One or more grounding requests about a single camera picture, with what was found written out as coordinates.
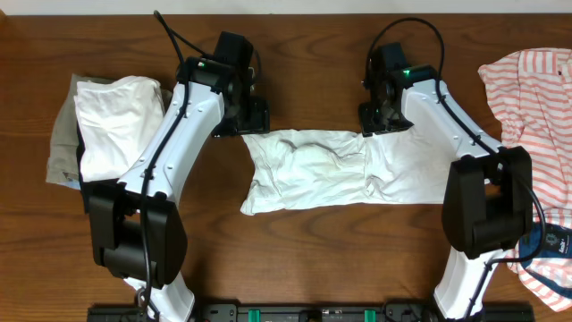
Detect white t-shirt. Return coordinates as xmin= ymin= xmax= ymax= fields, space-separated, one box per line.
xmin=240 ymin=130 xmax=453 ymax=216

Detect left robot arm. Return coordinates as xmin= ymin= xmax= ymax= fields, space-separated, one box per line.
xmin=88 ymin=55 xmax=269 ymax=321

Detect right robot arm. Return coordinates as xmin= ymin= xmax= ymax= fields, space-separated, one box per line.
xmin=359 ymin=62 xmax=538 ymax=321

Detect folded white shirt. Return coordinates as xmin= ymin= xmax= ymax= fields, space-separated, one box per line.
xmin=74 ymin=76 xmax=164 ymax=182

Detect red white striped shirt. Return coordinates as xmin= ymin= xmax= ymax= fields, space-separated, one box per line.
xmin=478 ymin=47 xmax=571 ymax=312

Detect folded black garment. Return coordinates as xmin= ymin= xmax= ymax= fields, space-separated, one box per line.
xmin=76 ymin=124 xmax=89 ymax=214

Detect light blue folded garment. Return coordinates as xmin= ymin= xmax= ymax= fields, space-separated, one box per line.
xmin=60 ymin=180 xmax=80 ymax=191

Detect folded olive garment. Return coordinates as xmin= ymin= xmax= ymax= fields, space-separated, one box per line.
xmin=46 ymin=74 xmax=172 ymax=185

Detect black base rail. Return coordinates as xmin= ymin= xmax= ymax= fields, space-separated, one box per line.
xmin=87 ymin=300 xmax=535 ymax=322

